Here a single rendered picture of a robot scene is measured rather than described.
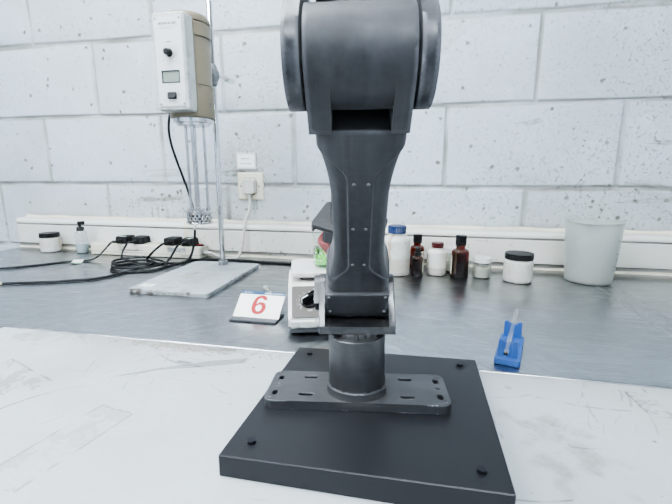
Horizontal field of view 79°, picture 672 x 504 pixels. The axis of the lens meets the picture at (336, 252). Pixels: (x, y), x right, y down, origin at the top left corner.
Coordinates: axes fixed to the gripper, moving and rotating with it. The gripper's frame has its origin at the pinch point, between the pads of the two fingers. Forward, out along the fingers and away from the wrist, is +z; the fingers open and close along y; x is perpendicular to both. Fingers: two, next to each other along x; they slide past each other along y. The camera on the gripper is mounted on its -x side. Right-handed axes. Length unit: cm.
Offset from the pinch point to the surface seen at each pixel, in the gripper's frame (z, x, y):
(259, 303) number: 12.9, 4.2, 15.1
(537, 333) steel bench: 8.1, -6.2, -32.9
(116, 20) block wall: -11, -61, 102
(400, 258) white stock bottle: 24.2, -31.7, -4.2
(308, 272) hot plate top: 6.2, -1.1, 7.4
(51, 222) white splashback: 46, -21, 116
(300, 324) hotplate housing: 7.9, 8.8, 4.2
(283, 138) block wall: 12, -55, 41
